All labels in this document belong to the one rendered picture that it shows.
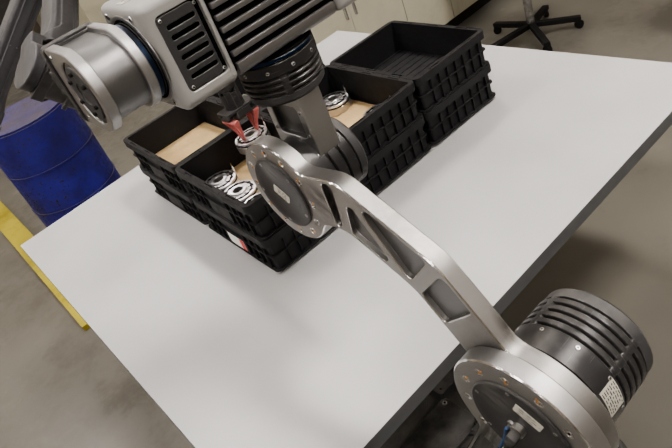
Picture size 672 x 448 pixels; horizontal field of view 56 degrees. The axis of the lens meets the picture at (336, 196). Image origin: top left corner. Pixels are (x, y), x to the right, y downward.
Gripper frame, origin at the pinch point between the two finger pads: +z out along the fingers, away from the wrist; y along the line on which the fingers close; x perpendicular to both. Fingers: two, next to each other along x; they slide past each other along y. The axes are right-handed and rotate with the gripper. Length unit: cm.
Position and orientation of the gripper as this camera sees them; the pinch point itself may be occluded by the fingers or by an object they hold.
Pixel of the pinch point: (249, 132)
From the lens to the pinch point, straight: 182.4
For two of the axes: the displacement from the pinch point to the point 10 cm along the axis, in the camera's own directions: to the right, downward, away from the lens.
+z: 3.7, 7.8, 5.1
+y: -7.0, 5.9, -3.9
